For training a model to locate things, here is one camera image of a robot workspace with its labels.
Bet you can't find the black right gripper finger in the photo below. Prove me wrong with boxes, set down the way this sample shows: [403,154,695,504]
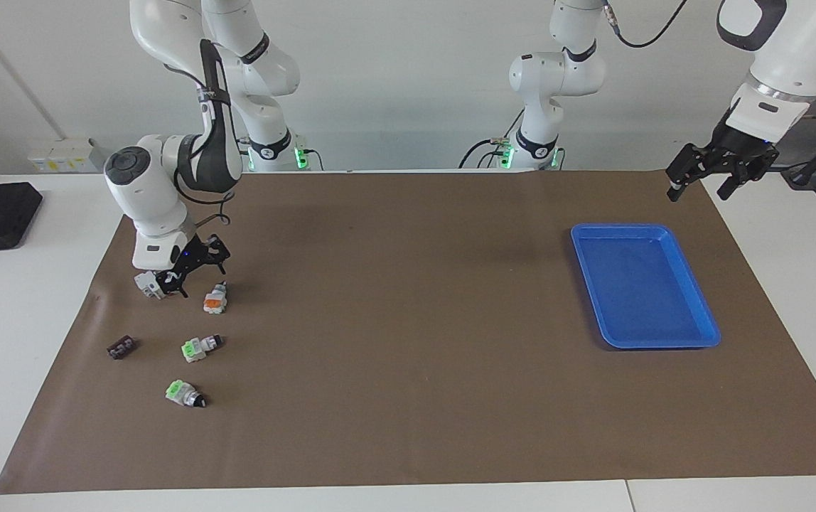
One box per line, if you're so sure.
[156,270,190,299]
[203,233,230,276]

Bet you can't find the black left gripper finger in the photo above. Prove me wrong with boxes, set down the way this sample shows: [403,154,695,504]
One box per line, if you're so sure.
[666,144,707,202]
[717,162,761,201]

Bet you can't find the white circuit breaker red lever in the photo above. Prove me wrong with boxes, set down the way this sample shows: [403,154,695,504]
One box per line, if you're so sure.
[134,270,167,300]

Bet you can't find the orange and white selector switch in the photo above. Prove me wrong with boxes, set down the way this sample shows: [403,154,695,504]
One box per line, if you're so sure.
[203,282,229,315]

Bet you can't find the blue plastic tray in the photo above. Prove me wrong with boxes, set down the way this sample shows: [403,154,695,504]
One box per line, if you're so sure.
[570,223,722,350]

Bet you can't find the brown paper table mat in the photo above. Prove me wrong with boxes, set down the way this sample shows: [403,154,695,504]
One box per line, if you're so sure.
[0,169,816,495]

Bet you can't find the green and white selector switch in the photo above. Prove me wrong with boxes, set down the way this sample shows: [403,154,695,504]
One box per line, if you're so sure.
[181,334,224,363]
[165,379,208,410]

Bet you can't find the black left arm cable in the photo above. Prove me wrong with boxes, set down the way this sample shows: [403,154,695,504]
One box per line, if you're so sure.
[601,0,689,49]

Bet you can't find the white wall power strip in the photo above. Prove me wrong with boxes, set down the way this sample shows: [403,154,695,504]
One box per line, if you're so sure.
[28,138,100,174]

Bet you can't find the black left base cables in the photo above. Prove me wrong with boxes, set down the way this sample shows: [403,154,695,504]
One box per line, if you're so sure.
[459,107,526,170]

